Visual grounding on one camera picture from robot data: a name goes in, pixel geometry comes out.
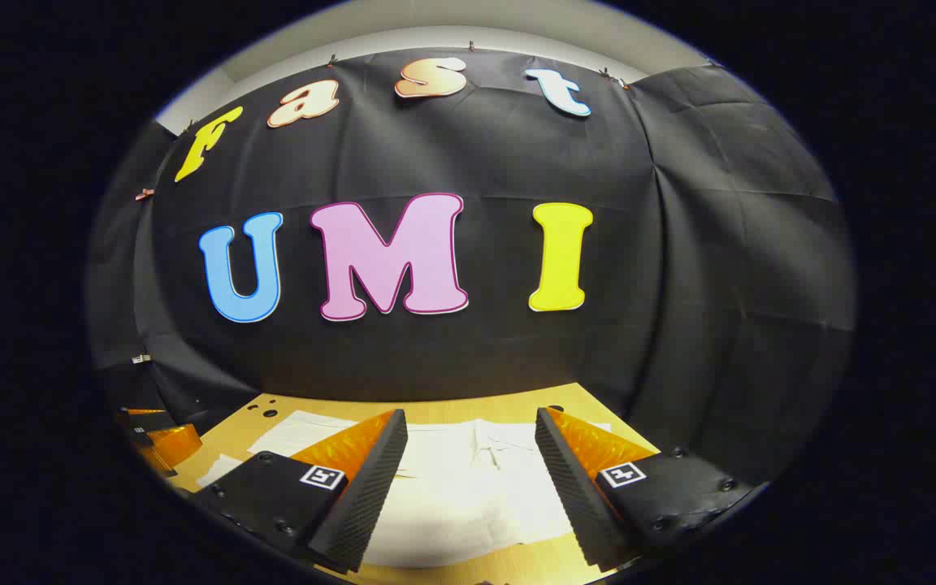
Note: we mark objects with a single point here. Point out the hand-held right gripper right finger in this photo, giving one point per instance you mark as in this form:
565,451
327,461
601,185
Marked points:
578,496

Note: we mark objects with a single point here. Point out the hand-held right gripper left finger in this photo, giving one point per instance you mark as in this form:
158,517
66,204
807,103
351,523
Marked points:
354,504

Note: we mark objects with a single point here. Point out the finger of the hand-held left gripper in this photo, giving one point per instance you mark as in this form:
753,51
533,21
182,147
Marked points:
175,443

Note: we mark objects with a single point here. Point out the white jeans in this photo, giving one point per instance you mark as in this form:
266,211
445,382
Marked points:
468,487

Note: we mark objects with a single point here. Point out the black backdrop cloth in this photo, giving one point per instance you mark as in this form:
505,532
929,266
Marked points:
468,146

